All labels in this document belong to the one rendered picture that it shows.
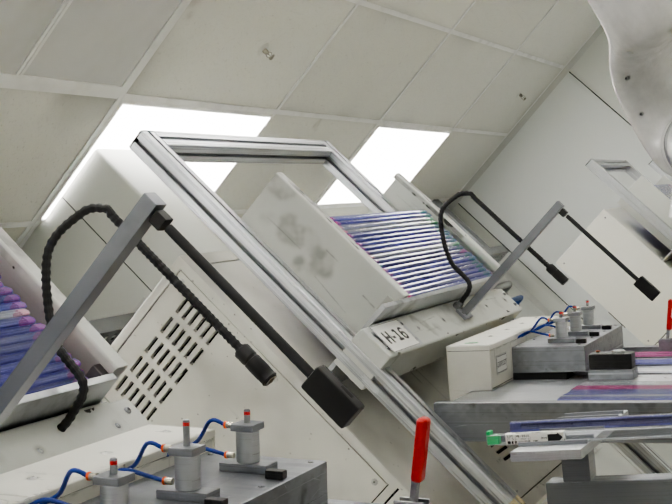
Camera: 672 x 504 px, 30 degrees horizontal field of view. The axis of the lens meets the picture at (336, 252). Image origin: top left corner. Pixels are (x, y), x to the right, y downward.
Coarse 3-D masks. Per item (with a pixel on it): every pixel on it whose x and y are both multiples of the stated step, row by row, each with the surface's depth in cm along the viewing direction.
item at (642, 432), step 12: (564, 432) 127; (576, 432) 126; (588, 432) 126; (600, 432) 126; (612, 432) 125; (624, 432) 125; (636, 432) 124; (648, 432) 124; (660, 432) 124; (492, 444) 129; (504, 444) 129
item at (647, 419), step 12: (528, 420) 140; (540, 420) 139; (552, 420) 138; (564, 420) 138; (576, 420) 137; (588, 420) 137; (600, 420) 136; (612, 420) 136; (624, 420) 135; (636, 420) 135; (648, 420) 135; (660, 420) 134
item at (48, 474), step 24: (144, 432) 127; (168, 432) 126; (192, 432) 126; (72, 456) 116; (96, 456) 116; (120, 456) 115; (144, 456) 116; (0, 480) 107; (24, 480) 107; (48, 480) 106; (72, 480) 106
